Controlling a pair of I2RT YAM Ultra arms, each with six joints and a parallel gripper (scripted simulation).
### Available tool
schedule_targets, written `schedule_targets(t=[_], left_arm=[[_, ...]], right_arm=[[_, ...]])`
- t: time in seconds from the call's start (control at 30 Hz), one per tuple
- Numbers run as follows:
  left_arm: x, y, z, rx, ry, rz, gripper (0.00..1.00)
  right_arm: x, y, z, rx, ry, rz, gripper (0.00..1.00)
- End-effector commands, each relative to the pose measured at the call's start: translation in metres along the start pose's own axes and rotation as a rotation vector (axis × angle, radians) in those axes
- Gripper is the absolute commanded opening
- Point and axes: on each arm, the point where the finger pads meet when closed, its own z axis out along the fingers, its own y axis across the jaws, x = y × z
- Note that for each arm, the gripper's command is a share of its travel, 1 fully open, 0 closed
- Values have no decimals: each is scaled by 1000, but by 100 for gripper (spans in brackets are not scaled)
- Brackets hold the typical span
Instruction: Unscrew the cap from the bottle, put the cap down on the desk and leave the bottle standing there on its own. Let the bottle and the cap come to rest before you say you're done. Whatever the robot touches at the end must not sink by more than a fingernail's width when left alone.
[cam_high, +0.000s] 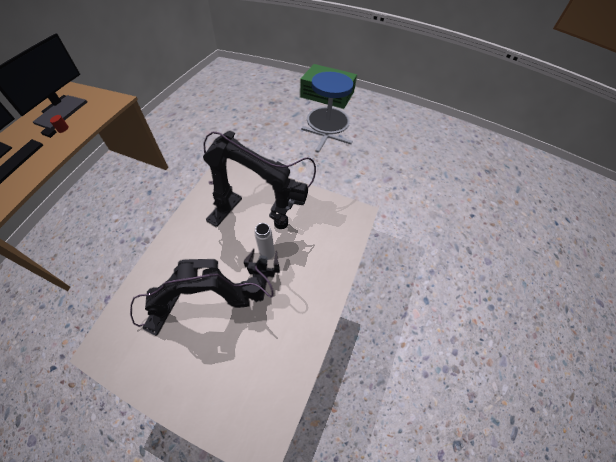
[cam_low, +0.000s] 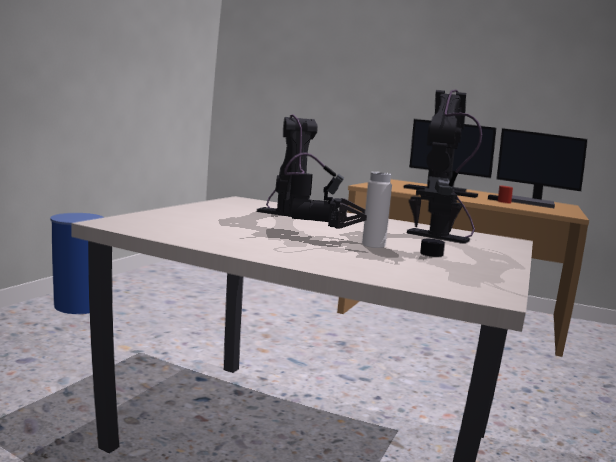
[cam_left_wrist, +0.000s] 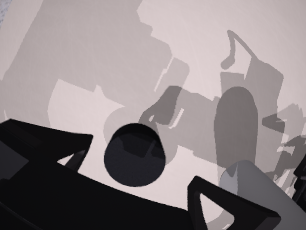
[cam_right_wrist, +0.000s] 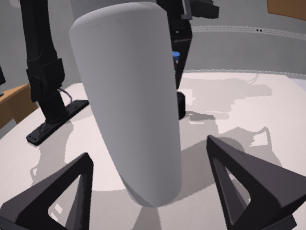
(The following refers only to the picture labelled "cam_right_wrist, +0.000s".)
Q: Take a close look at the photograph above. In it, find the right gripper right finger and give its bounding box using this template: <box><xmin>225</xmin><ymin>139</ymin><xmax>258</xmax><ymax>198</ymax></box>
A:
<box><xmin>206</xmin><ymin>135</ymin><xmax>306</xmax><ymax>230</ymax></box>

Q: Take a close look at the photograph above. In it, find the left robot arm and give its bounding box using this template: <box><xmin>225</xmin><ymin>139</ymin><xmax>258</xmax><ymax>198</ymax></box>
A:
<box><xmin>20</xmin><ymin>0</ymin><xmax>219</xmax><ymax>146</ymax></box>

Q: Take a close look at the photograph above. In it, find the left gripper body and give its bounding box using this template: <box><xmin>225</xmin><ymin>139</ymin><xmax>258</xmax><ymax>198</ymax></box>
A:
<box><xmin>157</xmin><ymin>0</ymin><xmax>213</xmax><ymax>42</ymax></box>

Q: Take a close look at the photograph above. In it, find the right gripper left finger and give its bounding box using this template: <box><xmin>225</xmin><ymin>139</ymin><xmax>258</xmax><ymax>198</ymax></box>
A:
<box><xmin>0</xmin><ymin>152</ymin><xmax>94</xmax><ymax>230</ymax></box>

